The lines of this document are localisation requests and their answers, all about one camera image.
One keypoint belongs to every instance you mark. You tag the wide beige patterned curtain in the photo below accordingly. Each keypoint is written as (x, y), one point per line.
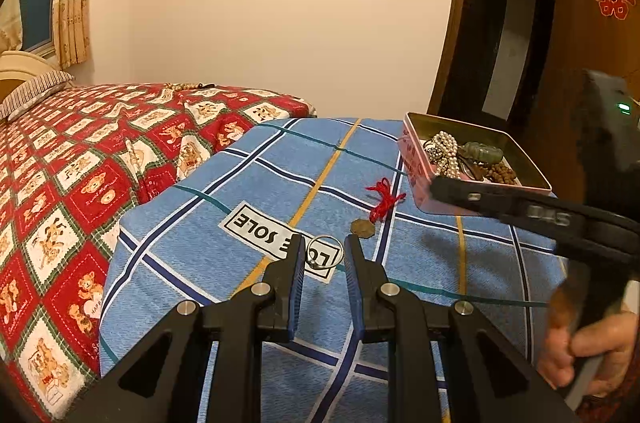
(10, 28)

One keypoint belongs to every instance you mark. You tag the pink metal tin box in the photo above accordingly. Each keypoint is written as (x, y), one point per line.
(435, 198)

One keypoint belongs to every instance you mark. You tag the person's right hand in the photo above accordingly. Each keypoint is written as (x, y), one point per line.
(555, 353)

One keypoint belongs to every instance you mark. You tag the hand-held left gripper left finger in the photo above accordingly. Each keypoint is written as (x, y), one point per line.
(299, 288)

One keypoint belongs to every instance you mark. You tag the striped pillow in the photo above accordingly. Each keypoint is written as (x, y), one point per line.
(35, 93)

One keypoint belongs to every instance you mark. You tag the brown wooden door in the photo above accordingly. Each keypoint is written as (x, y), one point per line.
(575, 33)

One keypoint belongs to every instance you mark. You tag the red bear-print blanket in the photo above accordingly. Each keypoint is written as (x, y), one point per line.
(75, 183)

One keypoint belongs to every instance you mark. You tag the blue plaid cloth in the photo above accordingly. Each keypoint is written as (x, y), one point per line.
(250, 163)

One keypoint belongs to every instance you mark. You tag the cream wooden headboard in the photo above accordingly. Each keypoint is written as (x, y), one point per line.
(15, 68)

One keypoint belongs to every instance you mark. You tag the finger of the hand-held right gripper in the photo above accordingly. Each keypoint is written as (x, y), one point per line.
(505, 203)

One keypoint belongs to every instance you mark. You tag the green jade bangle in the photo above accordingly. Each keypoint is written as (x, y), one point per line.
(480, 152)

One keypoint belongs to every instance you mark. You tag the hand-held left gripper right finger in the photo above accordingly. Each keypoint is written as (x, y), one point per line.
(353, 288)

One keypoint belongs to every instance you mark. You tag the brown wooden door frame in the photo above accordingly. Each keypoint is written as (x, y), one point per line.
(452, 3)

